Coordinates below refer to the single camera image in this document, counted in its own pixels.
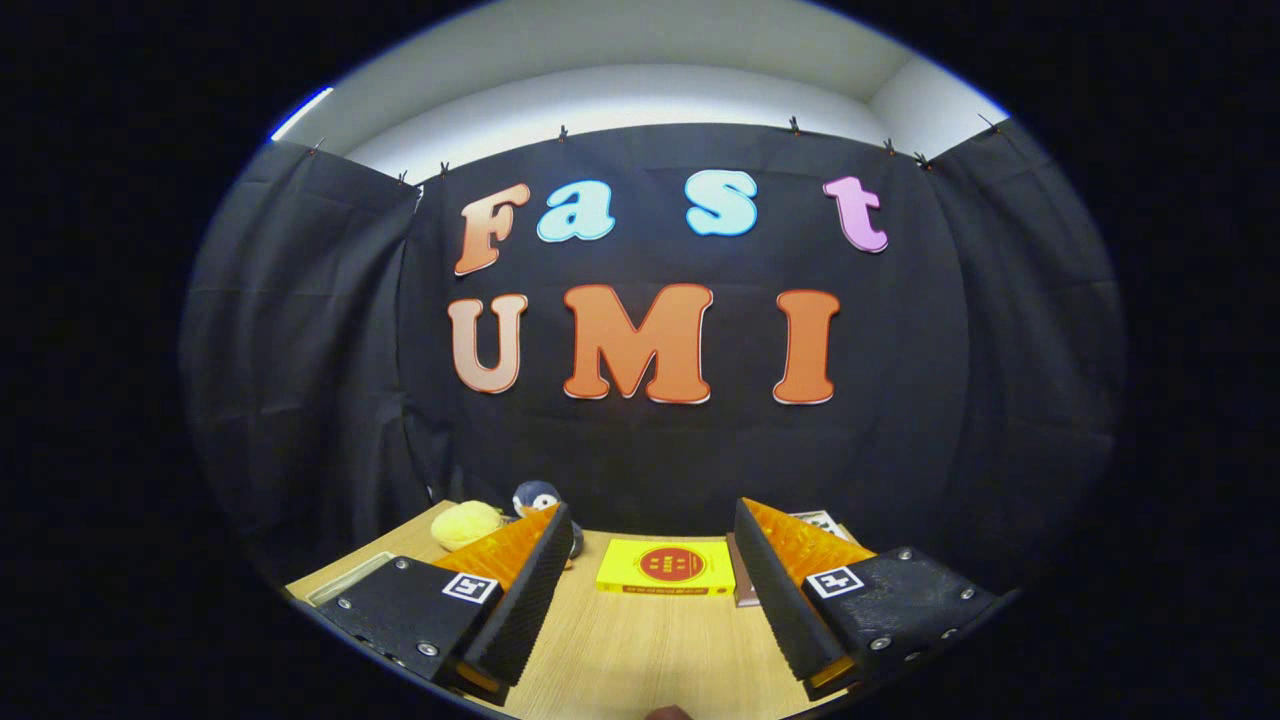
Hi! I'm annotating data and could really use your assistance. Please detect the illustrated white book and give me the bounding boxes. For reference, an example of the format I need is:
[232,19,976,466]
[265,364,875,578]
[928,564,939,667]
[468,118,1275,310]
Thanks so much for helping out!
[790,510,851,542]

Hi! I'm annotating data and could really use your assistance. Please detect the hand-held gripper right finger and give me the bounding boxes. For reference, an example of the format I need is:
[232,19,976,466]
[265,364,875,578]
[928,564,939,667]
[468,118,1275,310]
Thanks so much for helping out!
[733,497,1001,701]

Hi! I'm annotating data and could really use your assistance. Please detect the narrow ceiling light strip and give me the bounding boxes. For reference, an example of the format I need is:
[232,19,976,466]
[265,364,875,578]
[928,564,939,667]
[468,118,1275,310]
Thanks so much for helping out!
[268,87,336,143]

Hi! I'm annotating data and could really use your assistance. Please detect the beige fabric storage box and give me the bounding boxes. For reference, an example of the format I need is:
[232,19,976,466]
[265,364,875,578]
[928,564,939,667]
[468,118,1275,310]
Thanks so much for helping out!
[305,550,396,608]

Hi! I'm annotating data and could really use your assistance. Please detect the penguin plush toy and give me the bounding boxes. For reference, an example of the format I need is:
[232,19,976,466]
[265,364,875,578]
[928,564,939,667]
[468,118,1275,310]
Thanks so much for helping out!
[512,480,584,561]

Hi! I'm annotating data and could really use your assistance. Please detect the yellow book with red label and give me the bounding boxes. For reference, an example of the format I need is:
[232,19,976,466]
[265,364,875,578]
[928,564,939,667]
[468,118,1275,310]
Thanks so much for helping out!
[596,538,737,598]

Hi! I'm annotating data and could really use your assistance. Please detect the yellow bun plush toy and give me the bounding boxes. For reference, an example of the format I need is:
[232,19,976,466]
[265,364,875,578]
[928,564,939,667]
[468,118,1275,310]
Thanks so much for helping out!
[431,500,506,553]

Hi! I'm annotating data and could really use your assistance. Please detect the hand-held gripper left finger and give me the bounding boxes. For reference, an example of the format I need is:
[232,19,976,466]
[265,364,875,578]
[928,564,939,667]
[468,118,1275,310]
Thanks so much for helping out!
[315,503,576,706]

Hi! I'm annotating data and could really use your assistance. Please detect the row of small cloth clips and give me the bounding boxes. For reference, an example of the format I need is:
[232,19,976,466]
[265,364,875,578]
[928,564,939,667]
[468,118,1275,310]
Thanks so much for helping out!
[310,112,1001,186]

